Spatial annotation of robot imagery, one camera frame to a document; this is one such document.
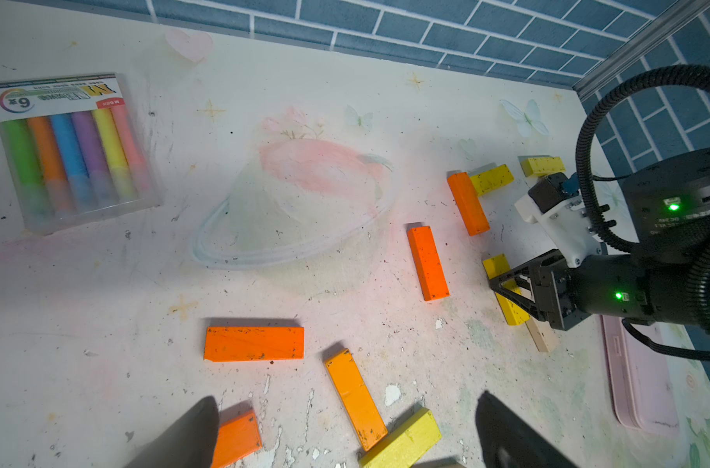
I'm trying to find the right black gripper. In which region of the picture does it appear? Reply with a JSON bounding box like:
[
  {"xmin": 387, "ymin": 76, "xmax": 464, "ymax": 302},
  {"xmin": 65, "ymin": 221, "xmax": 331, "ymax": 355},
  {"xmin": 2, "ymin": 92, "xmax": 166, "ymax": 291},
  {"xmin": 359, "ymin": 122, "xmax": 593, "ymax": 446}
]
[{"xmin": 488, "ymin": 250, "xmax": 590, "ymax": 332}]

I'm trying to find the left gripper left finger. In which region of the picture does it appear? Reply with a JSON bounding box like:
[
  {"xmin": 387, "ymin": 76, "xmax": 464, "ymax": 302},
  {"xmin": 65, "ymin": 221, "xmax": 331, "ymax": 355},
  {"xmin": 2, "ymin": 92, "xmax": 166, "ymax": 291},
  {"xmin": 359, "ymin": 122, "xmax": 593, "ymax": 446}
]
[{"xmin": 127, "ymin": 396, "xmax": 220, "ymax": 467}]

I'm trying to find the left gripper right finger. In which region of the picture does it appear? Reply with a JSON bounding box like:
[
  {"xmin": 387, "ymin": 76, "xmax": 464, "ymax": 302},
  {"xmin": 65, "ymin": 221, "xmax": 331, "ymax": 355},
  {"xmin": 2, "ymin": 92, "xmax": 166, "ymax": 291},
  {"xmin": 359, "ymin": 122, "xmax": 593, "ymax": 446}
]
[{"xmin": 475, "ymin": 391, "xmax": 575, "ymax": 467}]

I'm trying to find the yellow block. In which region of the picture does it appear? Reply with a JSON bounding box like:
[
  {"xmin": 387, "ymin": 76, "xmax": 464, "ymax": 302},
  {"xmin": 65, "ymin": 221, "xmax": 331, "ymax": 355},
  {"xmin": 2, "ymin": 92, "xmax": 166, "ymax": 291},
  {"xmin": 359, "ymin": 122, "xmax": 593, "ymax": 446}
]
[
  {"xmin": 482, "ymin": 252, "xmax": 532, "ymax": 327},
  {"xmin": 359, "ymin": 408, "xmax": 442, "ymax": 468},
  {"xmin": 520, "ymin": 156, "xmax": 566, "ymax": 177},
  {"xmin": 470, "ymin": 165, "xmax": 515, "ymax": 197}
]

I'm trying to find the natural wood block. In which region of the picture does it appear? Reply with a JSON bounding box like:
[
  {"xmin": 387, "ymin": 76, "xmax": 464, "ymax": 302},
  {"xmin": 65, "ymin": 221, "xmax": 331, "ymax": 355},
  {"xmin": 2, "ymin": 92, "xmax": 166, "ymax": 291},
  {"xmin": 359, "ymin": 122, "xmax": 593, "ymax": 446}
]
[{"xmin": 525, "ymin": 318, "xmax": 559, "ymax": 353}]

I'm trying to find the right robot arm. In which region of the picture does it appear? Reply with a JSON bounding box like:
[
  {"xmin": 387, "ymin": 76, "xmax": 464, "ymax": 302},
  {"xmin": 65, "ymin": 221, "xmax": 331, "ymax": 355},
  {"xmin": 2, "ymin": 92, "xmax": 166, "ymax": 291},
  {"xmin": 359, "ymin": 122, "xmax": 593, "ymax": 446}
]
[{"xmin": 489, "ymin": 64, "xmax": 710, "ymax": 362}]

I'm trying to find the orange block lower left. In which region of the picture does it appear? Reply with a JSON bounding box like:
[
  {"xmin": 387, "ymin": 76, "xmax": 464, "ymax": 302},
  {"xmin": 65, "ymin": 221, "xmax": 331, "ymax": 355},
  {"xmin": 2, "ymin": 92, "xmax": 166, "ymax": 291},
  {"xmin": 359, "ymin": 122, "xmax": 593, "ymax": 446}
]
[{"xmin": 211, "ymin": 409, "xmax": 263, "ymax": 468}]

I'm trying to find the orange block top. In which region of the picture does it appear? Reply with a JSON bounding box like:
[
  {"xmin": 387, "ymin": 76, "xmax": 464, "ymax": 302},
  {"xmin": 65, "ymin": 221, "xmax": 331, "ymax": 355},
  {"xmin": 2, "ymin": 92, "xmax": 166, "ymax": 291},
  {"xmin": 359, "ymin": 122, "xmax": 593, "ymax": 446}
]
[{"xmin": 447, "ymin": 173, "xmax": 491, "ymax": 236}]

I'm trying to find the orange block centre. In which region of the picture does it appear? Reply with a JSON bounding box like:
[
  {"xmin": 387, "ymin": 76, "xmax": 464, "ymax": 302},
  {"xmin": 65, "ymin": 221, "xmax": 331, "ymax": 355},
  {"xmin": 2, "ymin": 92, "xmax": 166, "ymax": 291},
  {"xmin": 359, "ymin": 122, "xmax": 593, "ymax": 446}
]
[{"xmin": 407, "ymin": 226, "xmax": 450, "ymax": 301}]

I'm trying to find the orange block upper left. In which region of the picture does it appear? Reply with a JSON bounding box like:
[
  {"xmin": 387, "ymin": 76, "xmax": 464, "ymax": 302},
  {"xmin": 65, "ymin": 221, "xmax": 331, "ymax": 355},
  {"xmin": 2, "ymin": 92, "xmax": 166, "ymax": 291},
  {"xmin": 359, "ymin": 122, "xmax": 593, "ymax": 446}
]
[{"xmin": 204, "ymin": 327, "xmax": 305, "ymax": 363}]

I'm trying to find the pink plastic tray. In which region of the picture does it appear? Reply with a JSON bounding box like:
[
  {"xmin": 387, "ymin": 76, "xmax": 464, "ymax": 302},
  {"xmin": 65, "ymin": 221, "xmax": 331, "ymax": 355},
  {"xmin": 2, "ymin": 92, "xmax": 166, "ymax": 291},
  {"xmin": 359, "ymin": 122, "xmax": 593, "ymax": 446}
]
[{"xmin": 601, "ymin": 316, "xmax": 679, "ymax": 437}]

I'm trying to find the amber orange block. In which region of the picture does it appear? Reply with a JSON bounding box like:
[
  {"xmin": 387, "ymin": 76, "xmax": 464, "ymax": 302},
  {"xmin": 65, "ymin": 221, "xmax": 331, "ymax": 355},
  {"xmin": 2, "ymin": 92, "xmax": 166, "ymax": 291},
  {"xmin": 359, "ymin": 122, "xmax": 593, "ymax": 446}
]
[{"xmin": 326, "ymin": 349, "xmax": 388, "ymax": 452}]

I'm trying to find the highlighter marker pack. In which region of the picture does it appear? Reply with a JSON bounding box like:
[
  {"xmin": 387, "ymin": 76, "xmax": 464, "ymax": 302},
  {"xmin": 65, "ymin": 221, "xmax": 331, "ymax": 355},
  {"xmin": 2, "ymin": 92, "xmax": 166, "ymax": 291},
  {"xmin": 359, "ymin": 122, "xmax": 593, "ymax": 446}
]
[{"xmin": 0, "ymin": 73, "xmax": 160, "ymax": 235}]

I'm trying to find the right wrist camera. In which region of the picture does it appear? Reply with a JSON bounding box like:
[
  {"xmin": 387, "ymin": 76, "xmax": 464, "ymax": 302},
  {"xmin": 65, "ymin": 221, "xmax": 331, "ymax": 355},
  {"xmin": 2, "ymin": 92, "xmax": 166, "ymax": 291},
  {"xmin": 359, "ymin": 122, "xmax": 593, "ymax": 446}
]
[{"xmin": 515, "ymin": 173, "xmax": 607, "ymax": 268}]

